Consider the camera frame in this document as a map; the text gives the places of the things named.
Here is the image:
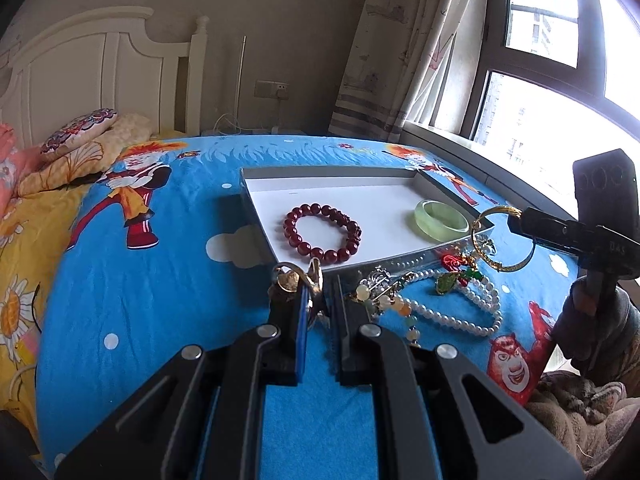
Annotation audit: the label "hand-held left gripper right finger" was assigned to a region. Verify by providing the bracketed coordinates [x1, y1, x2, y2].
[332, 274, 586, 480]

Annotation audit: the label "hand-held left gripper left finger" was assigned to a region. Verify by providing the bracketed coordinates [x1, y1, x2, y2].
[54, 280, 311, 480]

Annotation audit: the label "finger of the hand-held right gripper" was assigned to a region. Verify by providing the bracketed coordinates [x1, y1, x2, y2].
[507, 207, 582, 250]

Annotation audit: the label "multicoloured stone bead bracelet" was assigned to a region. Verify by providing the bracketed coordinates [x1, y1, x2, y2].
[350, 282, 424, 349]

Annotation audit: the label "gold bangle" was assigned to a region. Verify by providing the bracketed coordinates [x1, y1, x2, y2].
[470, 205, 537, 274]

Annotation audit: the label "gold ring ornament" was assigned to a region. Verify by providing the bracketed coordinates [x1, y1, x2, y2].
[269, 258, 327, 332]

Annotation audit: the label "silver gem brooch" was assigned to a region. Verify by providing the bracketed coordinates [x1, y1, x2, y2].
[472, 234, 497, 259]

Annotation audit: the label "silver flower brooch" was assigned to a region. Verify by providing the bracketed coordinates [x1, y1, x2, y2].
[366, 267, 417, 295]

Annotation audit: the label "red string bracelet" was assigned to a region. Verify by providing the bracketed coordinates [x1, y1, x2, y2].
[434, 252, 484, 281]

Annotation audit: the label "white pearl necklace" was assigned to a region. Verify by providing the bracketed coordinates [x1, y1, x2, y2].
[372, 266, 504, 339]

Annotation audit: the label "grey cardboard tray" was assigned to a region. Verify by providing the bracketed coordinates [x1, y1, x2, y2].
[239, 165, 497, 282]

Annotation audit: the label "person's right hand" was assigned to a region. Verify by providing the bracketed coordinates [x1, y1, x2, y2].
[551, 277, 640, 377]

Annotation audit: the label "green jade bangle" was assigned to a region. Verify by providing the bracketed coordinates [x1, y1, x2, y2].
[414, 198, 471, 239]

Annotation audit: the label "dark framed window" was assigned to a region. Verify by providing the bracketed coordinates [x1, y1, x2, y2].
[467, 0, 640, 206]

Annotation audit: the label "blue cartoon blanket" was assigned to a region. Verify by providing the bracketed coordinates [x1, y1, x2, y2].
[37, 135, 592, 480]

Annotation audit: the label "brown fuzzy blanket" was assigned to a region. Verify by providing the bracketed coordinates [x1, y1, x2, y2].
[524, 369, 640, 473]

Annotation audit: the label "cream printed curtain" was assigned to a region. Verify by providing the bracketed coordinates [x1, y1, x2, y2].
[328, 0, 485, 143]

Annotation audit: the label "thin white pole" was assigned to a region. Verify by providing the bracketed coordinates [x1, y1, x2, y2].
[235, 35, 247, 134]

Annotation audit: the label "yellow floral pillow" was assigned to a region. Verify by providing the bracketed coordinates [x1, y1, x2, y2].
[17, 112, 154, 197]

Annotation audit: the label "yellow daisy bed sheet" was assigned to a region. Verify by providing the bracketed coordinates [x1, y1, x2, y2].
[0, 180, 95, 443]

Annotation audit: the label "patterned embroidered pillow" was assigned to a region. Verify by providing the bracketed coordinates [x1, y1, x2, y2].
[40, 108, 120, 162]

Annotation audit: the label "pink quilt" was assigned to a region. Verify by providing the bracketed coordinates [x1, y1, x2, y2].
[0, 122, 47, 213]

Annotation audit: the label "white wooden headboard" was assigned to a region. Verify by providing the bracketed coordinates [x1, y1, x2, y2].
[0, 7, 209, 149]

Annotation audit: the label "dark red bead bracelet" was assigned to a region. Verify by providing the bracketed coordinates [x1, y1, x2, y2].
[283, 202, 363, 264]

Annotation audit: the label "white cables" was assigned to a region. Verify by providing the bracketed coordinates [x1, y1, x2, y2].
[202, 112, 242, 136]

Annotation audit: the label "wall socket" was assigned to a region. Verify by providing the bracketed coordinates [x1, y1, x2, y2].
[253, 79, 290, 101]

